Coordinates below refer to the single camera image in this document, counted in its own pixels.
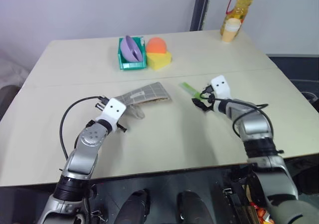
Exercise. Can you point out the green highlighter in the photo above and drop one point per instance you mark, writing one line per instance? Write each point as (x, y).
(188, 87)

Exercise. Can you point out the dark vertical post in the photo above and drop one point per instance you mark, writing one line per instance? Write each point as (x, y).
(199, 7)

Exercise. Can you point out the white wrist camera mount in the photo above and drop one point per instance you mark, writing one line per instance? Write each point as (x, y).
(113, 110)
(220, 85)

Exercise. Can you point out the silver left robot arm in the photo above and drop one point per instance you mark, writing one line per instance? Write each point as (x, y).
(83, 146)

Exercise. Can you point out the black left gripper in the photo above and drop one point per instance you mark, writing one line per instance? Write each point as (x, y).
(99, 106)

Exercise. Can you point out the purple bowl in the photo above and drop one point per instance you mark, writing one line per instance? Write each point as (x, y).
(129, 48)

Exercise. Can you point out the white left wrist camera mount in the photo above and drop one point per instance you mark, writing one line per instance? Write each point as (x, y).
(113, 110)

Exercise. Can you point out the orange foam ball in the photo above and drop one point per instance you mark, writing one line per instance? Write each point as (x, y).
(155, 44)

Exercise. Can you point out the beige grid pouch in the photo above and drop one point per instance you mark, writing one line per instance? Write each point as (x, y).
(149, 93)

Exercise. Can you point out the red orange clutter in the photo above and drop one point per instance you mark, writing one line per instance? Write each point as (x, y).
(261, 212)

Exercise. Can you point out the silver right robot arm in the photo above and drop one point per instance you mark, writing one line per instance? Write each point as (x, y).
(256, 127)

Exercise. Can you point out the cream paper cup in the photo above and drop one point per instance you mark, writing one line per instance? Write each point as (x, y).
(230, 31)

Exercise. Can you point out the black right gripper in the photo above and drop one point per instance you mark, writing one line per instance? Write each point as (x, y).
(208, 98)

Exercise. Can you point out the dark rounded shape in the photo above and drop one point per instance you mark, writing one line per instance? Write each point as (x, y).
(135, 206)
(193, 206)

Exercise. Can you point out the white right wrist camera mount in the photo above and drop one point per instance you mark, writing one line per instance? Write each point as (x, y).
(220, 85)

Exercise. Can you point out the green plastic bin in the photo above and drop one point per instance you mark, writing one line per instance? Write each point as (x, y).
(130, 65)

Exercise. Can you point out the yellow foam block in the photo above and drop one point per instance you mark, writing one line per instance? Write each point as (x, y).
(158, 61)

